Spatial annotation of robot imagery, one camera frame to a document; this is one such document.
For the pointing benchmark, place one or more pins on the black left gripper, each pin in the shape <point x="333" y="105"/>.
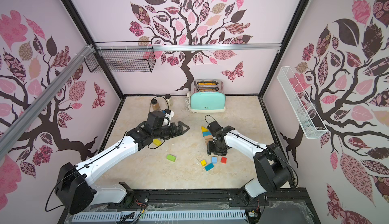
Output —
<point x="179" y="132"/>

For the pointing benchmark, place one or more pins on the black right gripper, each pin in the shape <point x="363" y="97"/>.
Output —
<point x="212" y="144"/>

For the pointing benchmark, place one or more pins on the red cube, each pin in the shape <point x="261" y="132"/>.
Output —
<point x="223" y="159"/>

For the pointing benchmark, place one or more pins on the long teal block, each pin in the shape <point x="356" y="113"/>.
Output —
<point x="207" y="133"/>

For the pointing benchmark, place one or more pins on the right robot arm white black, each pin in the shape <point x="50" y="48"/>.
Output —
<point x="272" y="168"/>

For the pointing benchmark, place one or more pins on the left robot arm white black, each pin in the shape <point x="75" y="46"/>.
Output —
<point x="76" y="188"/>

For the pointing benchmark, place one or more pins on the yellow rectangular block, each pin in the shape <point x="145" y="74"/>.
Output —
<point x="157" y="142"/>

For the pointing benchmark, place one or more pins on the beige spice jar black lid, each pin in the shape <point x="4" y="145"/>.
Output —
<point x="169" y="99"/>

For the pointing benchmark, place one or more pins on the green block centre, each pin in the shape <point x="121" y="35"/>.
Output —
<point x="171" y="158"/>

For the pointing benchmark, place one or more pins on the brown spice jar black lid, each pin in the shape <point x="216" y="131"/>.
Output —
<point x="155" y="105"/>

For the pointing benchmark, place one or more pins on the mint green toaster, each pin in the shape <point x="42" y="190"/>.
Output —
<point x="207" y="96"/>

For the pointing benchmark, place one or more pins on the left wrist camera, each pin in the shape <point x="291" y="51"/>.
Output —
<point x="168" y="113"/>

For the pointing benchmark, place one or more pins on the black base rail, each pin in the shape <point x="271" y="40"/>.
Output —
<point x="231" y="197"/>

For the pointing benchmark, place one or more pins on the white cable duct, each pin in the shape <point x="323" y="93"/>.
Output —
<point x="159" y="217"/>

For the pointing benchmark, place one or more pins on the aluminium rail back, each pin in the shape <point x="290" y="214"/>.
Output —
<point x="261" y="46"/>

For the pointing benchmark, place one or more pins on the aluminium rail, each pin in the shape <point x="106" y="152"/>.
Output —
<point x="261" y="46"/>
<point x="15" y="131"/>

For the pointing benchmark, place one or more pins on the white wire shelf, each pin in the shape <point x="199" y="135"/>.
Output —
<point x="294" y="86"/>

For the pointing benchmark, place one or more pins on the black wire basket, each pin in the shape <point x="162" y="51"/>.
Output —
<point x="130" y="57"/>

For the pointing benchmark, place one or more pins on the aluminium rail left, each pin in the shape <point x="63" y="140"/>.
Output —
<point x="15" y="131"/>

